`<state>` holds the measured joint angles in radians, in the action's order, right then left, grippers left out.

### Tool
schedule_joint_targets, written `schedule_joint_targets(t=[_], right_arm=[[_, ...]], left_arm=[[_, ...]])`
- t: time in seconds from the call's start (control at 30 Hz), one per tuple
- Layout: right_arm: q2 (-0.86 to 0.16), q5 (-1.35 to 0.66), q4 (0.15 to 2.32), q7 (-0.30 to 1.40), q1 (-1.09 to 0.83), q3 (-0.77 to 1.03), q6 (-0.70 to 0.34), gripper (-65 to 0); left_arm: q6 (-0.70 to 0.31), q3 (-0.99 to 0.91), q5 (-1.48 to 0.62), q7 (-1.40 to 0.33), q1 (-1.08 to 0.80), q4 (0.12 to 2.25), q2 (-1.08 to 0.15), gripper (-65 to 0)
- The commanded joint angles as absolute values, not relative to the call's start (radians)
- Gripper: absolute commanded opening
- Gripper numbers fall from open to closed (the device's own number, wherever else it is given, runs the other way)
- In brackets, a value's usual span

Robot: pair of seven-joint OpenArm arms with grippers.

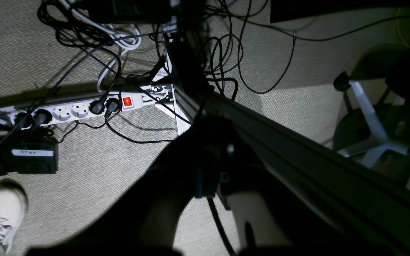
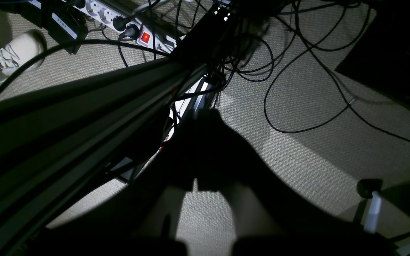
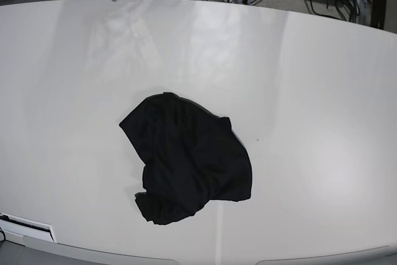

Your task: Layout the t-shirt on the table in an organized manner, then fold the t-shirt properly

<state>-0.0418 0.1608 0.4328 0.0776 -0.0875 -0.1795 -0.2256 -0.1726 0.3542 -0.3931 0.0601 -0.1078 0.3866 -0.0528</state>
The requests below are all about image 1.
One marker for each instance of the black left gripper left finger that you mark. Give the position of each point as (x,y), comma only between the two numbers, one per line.
(145,218)

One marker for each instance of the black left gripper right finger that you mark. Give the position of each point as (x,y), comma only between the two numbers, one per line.
(290,196)

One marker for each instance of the black stop foot pedal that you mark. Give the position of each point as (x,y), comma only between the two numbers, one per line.
(38,156)

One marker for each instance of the white sneaker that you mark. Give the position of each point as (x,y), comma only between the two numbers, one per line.
(13,208)

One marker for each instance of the white power strip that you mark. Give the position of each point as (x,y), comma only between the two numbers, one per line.
(66,110)

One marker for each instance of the office chair base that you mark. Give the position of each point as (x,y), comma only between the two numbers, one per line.
(376,128)

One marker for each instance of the aluminium table frame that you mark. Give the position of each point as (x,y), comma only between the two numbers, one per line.
(387,205)

